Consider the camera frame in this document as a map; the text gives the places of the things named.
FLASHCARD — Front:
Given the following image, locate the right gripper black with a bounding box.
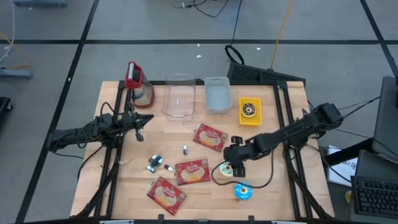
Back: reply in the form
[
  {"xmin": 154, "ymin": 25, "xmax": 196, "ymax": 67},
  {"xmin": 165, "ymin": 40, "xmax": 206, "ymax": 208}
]
[{"xmin": 223, "ymin": 135, "xmax": 253, "ymax": 179}]

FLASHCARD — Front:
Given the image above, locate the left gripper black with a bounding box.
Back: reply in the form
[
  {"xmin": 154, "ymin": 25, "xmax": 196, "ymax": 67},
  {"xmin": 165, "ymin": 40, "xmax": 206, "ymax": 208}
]
[{"xmin": 119, "ymin": 103, "xmax": 154, "ymax": 143}]

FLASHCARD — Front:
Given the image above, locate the red popcorn bag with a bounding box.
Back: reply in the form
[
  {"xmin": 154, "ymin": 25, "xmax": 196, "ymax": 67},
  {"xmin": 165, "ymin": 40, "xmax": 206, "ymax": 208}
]
[
  {"xmin": 174, "ymin": 158, "xmax": 211, "ymax": 187},
  {"xmin": 146, "ymin": 176, "xmax": 187, "ymax": 216},
  {"xmin": 192, "ymin": 123, "xmax": 229, "ymax": 152}
]

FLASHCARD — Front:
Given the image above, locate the yellow plastic basket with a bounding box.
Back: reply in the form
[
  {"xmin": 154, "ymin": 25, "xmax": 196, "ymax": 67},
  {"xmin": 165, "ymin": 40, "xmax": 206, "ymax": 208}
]
[{"xmin": 238, "ymin": 97, "xmax": 262, "ymax": 127}]

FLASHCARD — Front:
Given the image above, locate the clear plastic container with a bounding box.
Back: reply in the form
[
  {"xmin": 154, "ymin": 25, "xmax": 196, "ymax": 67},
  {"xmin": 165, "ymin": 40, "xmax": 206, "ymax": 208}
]
[{"xmin": 160, "ymin": 72, "xmax": 197, "ymax": 122}]

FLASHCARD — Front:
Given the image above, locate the chocolate frosted donut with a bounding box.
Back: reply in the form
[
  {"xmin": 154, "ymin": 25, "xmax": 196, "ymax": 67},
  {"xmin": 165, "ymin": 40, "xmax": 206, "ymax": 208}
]
[{"xmin": 241, "ymin": 102, "xmax": 257, "ymax": 118}]

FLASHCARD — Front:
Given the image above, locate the grey plastic bin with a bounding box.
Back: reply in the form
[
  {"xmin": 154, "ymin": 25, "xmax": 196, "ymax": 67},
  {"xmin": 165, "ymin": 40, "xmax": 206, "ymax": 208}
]
[{"xmin": 203, "ymin": 76, "xmax": 233, "ymax": 114}]

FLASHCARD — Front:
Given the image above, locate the black mesh computer case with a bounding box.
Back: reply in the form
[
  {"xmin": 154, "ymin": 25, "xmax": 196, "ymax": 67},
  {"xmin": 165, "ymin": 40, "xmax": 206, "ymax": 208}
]
[{"xmin": 226, "ymin": 60, "xmax": 307, "ymax": 84}]

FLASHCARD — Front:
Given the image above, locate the white paper sheet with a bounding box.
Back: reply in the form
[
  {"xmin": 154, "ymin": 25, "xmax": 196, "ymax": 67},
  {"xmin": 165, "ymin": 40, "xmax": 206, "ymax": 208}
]
[{"xmin": 326, "ymin": 144, "xmax": 359, "ymax": 187}]

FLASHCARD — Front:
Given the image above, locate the black desk bar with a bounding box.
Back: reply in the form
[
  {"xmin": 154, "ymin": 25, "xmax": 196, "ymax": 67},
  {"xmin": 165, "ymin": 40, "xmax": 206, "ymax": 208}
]
[{"xmin": 323, "ymin": 138, "xmax": 374, "ymax": 167}]

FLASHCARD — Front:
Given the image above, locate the grey floor bar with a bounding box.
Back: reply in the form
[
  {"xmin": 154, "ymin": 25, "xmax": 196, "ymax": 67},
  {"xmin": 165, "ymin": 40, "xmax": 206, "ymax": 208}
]
[
  {"xmin": 0, "ymin": 68, "xmax": 34, "ymax": 79},
  {"xmin": 12, "ymin": 0, "xmax": 68, "ymax": 8}
]

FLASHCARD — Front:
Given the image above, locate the black floor object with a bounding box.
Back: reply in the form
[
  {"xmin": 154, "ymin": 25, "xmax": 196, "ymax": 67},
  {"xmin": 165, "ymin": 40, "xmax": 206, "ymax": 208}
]
[{"xmin": 0, "ymin": 96, "xmax": 14, "ymax": 113}]

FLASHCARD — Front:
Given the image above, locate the black keyboard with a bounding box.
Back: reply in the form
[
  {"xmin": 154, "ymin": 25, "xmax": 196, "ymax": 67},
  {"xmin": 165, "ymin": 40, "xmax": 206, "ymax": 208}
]
[{"xmin": 350, "ymin": 175, "xmax": 398, "ymax": 218}]

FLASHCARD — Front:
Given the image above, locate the grey monitor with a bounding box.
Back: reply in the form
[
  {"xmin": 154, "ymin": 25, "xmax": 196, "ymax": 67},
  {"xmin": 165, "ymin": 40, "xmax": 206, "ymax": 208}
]
[{"xmin": 371, "ymin": 75, "xmax": 398, "ymax": 164}]

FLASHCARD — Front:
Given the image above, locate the steel box grater red handle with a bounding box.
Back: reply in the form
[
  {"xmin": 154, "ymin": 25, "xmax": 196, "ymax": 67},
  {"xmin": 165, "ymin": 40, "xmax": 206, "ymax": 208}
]
[{"xmin": 124, "ymin": 61, "xmax": 155, "ymax": 109}]

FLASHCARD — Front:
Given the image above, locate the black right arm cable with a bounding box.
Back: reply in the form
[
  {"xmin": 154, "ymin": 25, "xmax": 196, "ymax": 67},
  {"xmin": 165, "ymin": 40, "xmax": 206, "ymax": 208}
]
[{"xmin": 211, "ymin": 149, "xmax": 275, "ymax": 189}]

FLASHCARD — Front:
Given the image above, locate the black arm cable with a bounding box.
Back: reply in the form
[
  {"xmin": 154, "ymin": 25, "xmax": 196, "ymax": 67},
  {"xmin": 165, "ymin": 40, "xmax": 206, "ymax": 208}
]
[
  {"xmin": 49, "ymin": 144, "xmax": 106, "ymax": 181},
  {"xmin": 211, "ymin": 149, "xmax": 275, "ymax": 189}
]

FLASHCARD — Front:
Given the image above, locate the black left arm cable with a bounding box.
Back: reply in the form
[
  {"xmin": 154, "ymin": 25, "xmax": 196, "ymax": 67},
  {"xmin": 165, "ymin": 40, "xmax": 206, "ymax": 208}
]
[{"xmin": 49, "ymin": 144, "xmax": 106, "ymax": 181}]

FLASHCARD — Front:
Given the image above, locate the black metal rig frame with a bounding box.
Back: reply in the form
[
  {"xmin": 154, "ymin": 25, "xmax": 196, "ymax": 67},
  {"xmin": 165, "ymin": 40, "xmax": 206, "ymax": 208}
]
[{"xmin": 74, "ymin": 80, "xmax": 335, "ymax": 220}]

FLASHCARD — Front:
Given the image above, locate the black cable with loop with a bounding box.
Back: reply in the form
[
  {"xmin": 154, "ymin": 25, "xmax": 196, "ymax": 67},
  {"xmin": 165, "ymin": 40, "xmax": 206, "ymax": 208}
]
[{"xmin": 224, "ymin": 0, "xmax": 246, "ymax": 65}]

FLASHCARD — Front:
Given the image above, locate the thin black floor cable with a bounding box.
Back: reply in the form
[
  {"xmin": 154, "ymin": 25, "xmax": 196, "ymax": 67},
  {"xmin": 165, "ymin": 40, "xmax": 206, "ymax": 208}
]
[{"xmin": 172, "ymin": 0, "xmax": 230, "ymax": 18}]

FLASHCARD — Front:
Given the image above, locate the yellow cable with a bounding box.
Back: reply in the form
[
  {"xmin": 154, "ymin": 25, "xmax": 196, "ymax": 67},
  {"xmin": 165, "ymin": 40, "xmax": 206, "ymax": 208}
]
[{"xmin": 269, "ymin": 0, "xmax": 295, "ymax": 70}]

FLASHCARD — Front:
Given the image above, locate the orange cable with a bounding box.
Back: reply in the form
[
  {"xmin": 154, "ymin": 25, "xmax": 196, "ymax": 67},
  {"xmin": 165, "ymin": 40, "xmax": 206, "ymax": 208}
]
[{"xmin": 0, "ymin": 30, "xmax": 32, "ymax": 70}]

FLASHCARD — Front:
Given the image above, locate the white cable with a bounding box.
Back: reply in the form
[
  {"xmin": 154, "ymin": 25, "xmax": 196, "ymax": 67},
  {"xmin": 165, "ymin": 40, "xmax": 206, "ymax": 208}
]
[{"xmin": 0, "ymin": 0, "xmax": 16, "ymax": 63}]

